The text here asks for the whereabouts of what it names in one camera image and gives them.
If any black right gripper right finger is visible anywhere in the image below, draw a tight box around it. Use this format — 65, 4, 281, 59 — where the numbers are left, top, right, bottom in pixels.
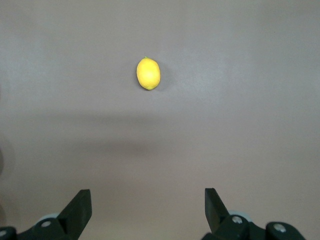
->
201, 187, 307, 240

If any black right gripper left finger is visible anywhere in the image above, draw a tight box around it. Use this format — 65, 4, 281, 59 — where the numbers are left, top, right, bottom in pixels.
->
15, 189, 92, 240

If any yellow lemon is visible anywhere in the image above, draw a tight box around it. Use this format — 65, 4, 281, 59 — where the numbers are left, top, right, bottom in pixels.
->
135, 56, 162, 91

